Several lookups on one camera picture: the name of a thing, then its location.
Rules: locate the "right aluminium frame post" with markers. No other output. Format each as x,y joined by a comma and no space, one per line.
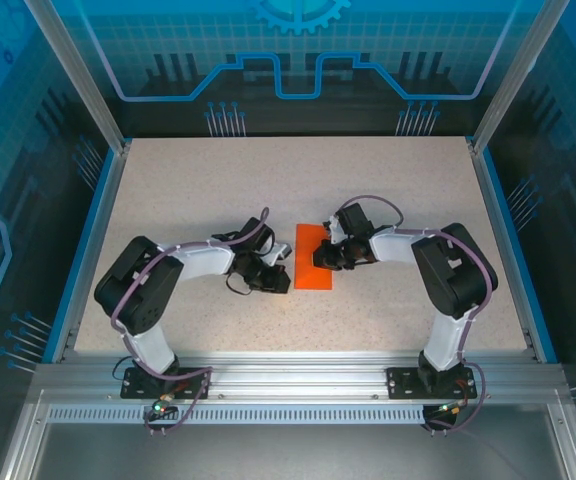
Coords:
518,75

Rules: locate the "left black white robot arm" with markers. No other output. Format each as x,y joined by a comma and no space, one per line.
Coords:
138,290

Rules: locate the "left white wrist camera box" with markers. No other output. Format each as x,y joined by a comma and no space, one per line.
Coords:
279,252

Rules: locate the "aluminium mounting beam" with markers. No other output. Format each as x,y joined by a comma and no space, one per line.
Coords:
298,375

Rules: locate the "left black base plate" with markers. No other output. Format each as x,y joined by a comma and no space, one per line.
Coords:
133,389

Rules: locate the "grey metal sheet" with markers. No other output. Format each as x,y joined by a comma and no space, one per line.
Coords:
288,450

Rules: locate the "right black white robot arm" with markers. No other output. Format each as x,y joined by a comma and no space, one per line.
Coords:
453,280

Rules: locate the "orange paper sheet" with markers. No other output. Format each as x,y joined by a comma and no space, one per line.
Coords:
305,265

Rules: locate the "aluminium side rail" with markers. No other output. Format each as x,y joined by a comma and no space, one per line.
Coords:
508,250
95,250

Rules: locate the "left aluminium frame post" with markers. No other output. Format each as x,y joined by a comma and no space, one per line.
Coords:
80,75

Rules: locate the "right aluminium side rail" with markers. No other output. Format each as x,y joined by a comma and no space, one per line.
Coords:
508,250

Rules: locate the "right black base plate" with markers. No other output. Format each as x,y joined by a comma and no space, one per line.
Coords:
400,382

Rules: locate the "left aluminium side rail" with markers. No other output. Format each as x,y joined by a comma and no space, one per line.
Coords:
95,250

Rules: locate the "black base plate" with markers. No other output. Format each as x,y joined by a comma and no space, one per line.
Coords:
133,389
400,382

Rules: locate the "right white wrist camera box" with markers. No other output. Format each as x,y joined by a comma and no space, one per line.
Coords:
334,231

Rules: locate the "aluminium lower frame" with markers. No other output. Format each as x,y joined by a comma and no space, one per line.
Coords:
35,435

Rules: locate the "aluminium frame post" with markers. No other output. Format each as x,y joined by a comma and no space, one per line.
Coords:
80,75
518,75

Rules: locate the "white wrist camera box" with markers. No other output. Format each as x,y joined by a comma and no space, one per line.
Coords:
279,252
334,231

